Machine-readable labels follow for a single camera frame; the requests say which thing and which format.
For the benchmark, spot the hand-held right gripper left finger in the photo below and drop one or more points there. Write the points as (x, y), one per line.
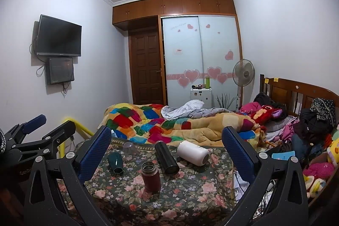
(97, 153)

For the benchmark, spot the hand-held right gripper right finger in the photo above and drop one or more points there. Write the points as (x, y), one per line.
(238, 154)

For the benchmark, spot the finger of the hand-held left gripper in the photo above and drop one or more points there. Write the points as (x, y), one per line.
(59, 134)
(34, 122)

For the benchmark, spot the dark green cup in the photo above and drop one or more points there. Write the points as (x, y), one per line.
(115, 162)

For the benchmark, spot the clear plastic cup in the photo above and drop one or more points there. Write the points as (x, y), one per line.
(129, 148)

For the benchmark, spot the white cup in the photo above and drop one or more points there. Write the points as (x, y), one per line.
(192, 152)

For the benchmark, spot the dark red cup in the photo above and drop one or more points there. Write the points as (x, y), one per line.
(151, 178)

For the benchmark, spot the black cup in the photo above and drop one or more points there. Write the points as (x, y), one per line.
(165, 157)

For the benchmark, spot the blue book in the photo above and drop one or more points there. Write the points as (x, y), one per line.
(283, 155)

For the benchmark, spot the pink cloth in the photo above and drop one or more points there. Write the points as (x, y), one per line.
(249, 107)

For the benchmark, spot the red plush toy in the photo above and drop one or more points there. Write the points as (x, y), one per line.
(264, 113)

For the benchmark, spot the potted plant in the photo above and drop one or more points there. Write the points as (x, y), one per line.
(225, 103)

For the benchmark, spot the floral cloth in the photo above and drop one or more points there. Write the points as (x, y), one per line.
(185, 189)

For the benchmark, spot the grey checked sheet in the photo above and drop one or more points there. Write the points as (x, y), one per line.
(190, 108)

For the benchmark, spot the colourful patchwork blanket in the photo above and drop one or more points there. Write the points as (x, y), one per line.
(159, 125)

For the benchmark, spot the small white cabinet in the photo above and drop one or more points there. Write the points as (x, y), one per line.
(201, 97)

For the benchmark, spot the green bottle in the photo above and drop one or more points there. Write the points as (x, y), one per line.
(208, 82)

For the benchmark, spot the wooden bed headboard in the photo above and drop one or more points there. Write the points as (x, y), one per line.
(284, 88)

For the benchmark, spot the standing fan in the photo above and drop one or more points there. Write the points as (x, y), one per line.
(243, 72)

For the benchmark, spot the pink fluffy toy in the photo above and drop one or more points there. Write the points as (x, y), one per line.
(319, 170)

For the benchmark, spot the black clothes pile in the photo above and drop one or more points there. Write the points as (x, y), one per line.
(315, 124)

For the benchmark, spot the yellow plush toy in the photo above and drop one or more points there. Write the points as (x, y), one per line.
(334, 150)

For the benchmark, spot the brown wooden door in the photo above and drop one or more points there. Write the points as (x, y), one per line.
(145, 69)

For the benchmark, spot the black patterned scarf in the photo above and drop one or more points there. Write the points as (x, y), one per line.
(323, 108)

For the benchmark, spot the sliding wardrobe with heart stickers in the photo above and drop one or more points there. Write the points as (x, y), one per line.
(185, 56)

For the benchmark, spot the wooden overhead cabinets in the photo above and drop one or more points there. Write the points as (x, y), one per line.
(172, 5)

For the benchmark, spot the yellow rail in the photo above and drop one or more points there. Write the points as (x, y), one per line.
(79, 128)

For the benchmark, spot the small wall monitor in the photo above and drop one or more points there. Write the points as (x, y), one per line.
(60, 71)

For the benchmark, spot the wall television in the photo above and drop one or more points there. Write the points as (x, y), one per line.
(59, 36)

